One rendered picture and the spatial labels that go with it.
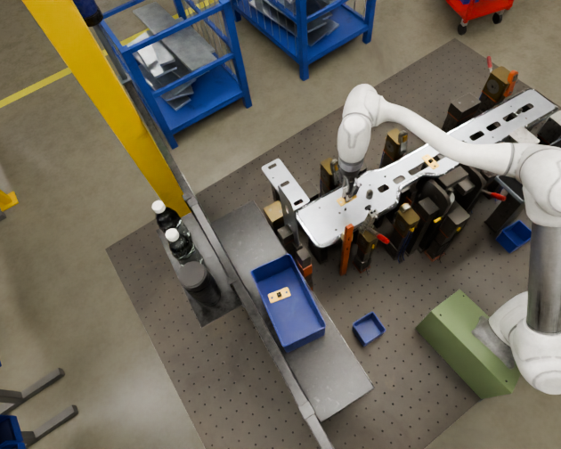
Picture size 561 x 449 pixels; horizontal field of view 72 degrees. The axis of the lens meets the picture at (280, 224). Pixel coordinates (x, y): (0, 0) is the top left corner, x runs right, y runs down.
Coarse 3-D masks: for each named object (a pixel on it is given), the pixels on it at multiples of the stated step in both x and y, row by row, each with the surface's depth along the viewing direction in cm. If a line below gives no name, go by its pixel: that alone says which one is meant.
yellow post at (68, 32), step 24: (24, 0) 90; (48, 0) 93; (48, 24) 96; (72, 24) 99; (72, 48) 104; (96, 48) 107; (72, 72) 109; (96, 72) 112; (96, 96) 117; (120, 96) 121; (120, 120) 128; (144, 144) 141; (144, 168) 150; (168, 168) 157; (168, 192) 168
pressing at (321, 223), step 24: (528, 96) 189; (480, 120) 185; (504, 120) 184; (528, 120) 182; (384, 168) 177; (408, 168) 176; (336, 192) 173; (360, 192) 172; (384, 192) 171; (312, 216) 169; (336, 216) 168; (360, 216) 167; (312, 240) 164; (336, 240) 162
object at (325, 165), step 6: (324, 162) 176; (324, 168) 175; (324, 174) 179; (330, 174) 173; (324, 180) 183; (330, 180) 176; (324, 186) 190; (330, 186) 181; (336, 186) 184; (324, 192) 194
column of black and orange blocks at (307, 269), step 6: (300, 252) 140; (306, 252) 139; (300, 258) 139; (306, 258) 138; (300, 264) 145; (306, 264) 143; (300, 270) 151; (306, 270) 147; (312, 270) 150; (306, 276) 154; (312, 282) 163; (312, 288) 170
